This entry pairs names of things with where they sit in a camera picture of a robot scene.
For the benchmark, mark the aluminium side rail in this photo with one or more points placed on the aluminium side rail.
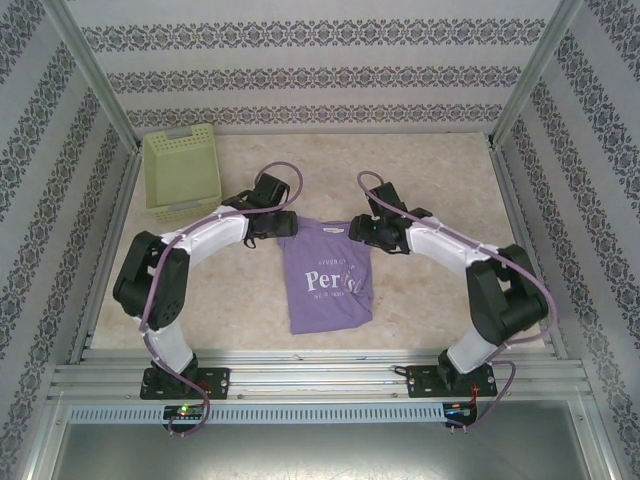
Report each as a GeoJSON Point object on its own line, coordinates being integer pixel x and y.
{"type": "Point", "coordinates": [107, 250]}
{"type": "Point", "coordinates": [522, 220]}

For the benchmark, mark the green perforated plastic basket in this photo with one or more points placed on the green perforated plastic basket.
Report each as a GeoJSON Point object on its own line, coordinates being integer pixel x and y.
{"type": "Point", "coordinates": [180, 170]}

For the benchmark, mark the aluminium mounting rail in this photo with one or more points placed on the aluminium mounting rail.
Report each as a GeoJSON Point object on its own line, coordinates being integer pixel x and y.
{"type": "Point", "coordinates": [310, 375]}

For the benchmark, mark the aluminium frame post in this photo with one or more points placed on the aluminium frame post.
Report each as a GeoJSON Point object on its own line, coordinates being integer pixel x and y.
{"type": "Point", "coordinates": [95, 75]}
{"type": "Point", "coordinates": [535, 75]}

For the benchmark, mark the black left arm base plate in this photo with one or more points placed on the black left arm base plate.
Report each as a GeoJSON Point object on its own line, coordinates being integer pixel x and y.
{"type": "Point", "coordinates": [220, 380]}

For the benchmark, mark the small controller circuit board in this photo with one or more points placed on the small controller circuit board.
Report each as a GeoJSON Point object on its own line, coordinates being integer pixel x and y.
{"type": "Point", "coordinates": [460, 410]}
{"type": "Point", "coordinates": [185, 411]}

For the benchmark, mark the purple t-shirt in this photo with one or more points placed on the purple t-shirt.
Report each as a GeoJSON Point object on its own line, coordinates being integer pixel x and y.
{"type": "Point", "coordinates": [325, 305]}

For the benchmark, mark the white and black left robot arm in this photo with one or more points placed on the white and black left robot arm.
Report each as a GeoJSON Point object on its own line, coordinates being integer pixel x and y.
{"type": "Point", "coordinates": [220, 235]}

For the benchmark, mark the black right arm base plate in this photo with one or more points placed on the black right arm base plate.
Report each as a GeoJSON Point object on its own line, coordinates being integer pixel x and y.
{"type": "Point", "coordinates": [417, 380]}

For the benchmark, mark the grey metal panel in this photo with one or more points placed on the grey metal panel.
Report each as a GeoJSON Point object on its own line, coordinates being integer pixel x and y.
{"type": "Point", "coordinates": [320, 450]}

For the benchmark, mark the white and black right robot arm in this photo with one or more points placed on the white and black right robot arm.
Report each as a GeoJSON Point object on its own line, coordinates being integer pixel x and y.
{"type": "Point", "coordinates": [440, 242]}

